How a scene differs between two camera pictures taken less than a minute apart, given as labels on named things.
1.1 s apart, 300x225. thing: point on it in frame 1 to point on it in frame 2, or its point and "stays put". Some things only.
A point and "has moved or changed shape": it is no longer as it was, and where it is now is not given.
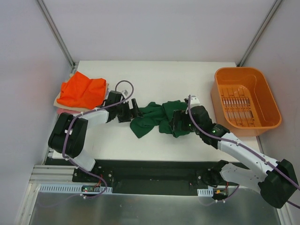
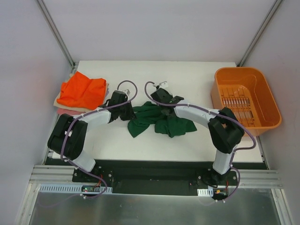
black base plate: [141, 176] stays put
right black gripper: [181, 120] to [167, 110]
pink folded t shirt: [60, 110] stays put
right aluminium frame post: [258, 33] stays put
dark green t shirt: [153, 116] has moved or changed shape
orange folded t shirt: [80, 91] stays put
